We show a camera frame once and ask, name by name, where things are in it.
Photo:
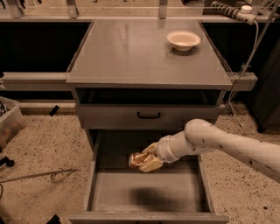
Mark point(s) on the closed grey top drawer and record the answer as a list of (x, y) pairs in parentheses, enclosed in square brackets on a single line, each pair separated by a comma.
[(136, 117)]

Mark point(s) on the clear plastic storage bin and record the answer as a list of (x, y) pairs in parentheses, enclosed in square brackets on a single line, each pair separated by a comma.
[(11, 120)]

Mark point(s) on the white power strip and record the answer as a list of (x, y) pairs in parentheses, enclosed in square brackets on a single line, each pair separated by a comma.
[(243, 14)]

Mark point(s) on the open grey middle drawer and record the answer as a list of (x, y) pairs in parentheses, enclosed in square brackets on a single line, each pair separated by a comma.
[(116, 194)]

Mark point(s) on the white paper bowl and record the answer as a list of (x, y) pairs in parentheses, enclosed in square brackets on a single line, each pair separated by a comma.
[(183, 40)]

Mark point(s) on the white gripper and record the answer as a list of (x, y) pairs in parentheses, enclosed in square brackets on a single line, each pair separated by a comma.
[(164, 150)]

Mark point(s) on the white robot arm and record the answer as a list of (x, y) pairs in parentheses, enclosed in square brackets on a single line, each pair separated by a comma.
[(200, 136)]

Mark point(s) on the crushed orange can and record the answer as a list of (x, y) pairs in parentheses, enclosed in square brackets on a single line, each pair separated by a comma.
[(137, 159)]

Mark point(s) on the metal rod on floor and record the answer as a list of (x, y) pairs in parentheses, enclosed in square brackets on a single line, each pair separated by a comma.
[(31, 176)]

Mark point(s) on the grey drawer cabinet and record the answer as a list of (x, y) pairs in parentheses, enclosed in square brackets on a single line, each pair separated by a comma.
[(130, 62)]

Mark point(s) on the black drawer handle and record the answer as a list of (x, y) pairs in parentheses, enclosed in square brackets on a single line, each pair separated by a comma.
[(146, 116)]

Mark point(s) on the black object on floor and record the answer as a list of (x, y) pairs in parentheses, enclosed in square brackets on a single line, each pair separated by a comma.
[(6, 161)]

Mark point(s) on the small black floor block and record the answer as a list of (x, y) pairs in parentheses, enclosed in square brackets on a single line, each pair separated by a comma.
[(54, 110)]

